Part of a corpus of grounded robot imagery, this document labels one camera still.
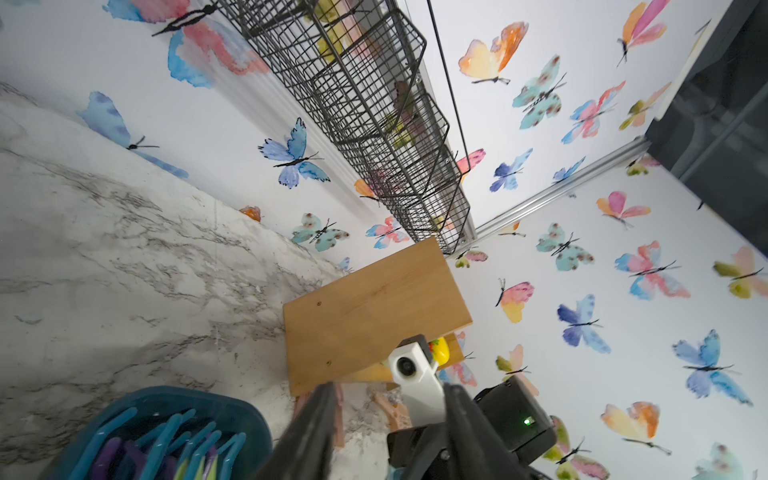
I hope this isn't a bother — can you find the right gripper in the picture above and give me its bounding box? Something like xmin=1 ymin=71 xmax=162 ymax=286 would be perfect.
xmin=253 ymin=382 xmax=451 ymax=480

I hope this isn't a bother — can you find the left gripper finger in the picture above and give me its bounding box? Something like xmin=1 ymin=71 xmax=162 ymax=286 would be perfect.
xmin=442 ymin=384 xmax=532 ymax=479

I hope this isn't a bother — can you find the blue claw rake yellow handle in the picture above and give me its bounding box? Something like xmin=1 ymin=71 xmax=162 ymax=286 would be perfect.
xmin=174 ymin=422 xmax=247 ymax=479
xmin=135 ymin=409 xmax=196 ymax=480

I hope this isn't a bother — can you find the teal plastic storage box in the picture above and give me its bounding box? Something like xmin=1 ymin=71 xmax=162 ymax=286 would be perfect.
xmin=41 ymin=386 xmax=272 ymax=479

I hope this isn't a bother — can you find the purple rake pink handle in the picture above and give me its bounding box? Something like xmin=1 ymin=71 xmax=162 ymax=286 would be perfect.
xmin=89 ymin=437 xmax=147 ymax=480

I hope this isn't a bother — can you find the green rake wooden handle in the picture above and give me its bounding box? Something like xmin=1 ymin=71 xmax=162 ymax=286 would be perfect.
xmin=172 ymin=445 xmax=220 ymax=480

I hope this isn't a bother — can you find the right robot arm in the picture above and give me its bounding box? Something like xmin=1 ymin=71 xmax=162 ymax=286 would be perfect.
xmin=387 ymin=378 xmax=556 ymax=479

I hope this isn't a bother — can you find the pink hand brush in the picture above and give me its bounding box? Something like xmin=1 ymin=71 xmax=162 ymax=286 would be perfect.
xmin=292 ymin=383 xmax=346 ymax=449

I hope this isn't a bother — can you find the yellow jar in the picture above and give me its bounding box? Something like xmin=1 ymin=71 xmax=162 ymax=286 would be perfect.
xmin=428 ymin=337 xmax=451 ymax=366

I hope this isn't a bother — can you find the wooden shelf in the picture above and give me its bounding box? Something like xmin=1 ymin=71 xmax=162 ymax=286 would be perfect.
xmin=283 ymin=239 xmax=472 ymax=396

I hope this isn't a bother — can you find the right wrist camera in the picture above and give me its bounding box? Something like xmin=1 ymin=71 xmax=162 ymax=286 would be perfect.
xmin=388 ymin=335 xmax=446 ymax=427

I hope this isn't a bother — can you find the black wire wall basket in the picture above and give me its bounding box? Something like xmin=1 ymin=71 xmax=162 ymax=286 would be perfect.
xmin=223 ymin=1 xmax=470 ymax=255

